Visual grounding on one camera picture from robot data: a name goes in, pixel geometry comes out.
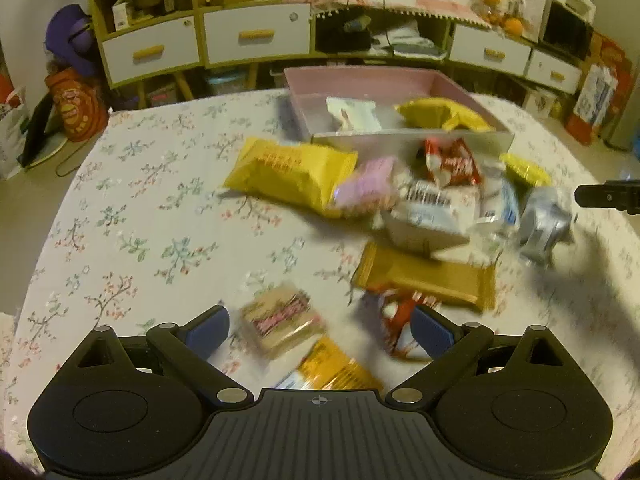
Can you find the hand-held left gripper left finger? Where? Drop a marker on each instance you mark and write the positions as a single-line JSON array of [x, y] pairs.
[[207, 332]]

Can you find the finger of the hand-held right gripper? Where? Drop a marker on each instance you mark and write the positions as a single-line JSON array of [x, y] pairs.
[[610, 196]]

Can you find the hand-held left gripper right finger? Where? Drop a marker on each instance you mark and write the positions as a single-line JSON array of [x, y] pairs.
[[432, 332]]

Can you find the small red snack packet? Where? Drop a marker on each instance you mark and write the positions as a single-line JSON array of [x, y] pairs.
[[395, 320]]

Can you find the gold brown snack bar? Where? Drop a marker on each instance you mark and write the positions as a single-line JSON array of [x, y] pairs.
[[425, 275]]

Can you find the silver snack packet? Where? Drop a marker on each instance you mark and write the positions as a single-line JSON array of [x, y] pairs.
[[542, 220]]

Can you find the clear wafer packet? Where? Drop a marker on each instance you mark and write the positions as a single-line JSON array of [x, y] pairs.
[[280, 320]]

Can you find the yellow green snack packet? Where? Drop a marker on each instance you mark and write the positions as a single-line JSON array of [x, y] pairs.
[[522, 167]]

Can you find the orange snack packet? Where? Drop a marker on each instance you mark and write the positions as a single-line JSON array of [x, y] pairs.
[[335, 367]]

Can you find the white nut snack packet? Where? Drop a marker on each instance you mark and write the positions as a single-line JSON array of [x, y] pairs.
[[425, 210]]

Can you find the pink cardboard box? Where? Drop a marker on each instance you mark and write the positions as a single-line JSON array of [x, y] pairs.
[[360, 82]]

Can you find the red gift box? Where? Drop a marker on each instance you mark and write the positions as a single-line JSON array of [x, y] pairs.
[[600, 90]]

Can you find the white blue snack packet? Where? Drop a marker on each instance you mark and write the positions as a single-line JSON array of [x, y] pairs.
[[500, 200]]

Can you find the white printed carton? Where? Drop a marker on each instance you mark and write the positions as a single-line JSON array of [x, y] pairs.
[[540, 102]]

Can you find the floral tablecloth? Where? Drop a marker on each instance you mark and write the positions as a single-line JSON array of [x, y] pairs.
[[150, 210]]

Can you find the pink snack packet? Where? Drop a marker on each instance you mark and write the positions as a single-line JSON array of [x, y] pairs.
[[365, 185]]

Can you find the white microwave oven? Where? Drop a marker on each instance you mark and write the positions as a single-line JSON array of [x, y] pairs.
[[565, 30]]

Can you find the large yellow snack packet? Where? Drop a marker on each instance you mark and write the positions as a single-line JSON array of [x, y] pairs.
[[280, 170]]

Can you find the crumpled yellow snack packet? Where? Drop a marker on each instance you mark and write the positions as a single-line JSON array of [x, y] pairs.
[[430, 112]]

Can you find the plain white snack packet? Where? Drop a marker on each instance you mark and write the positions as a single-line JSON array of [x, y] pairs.
[[355, 115]]

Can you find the orange patterned bag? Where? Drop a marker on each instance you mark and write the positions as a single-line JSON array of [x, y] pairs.
[[75, 105]]

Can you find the white shopping bag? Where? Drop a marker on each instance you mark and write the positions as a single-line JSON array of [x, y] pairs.
[[12, 130]]

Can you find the green white drawer cabinet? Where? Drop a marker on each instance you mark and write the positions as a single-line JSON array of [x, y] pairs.
[[200, 25]]

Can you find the purple plush toy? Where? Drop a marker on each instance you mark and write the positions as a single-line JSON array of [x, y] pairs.
[[70, 40]]

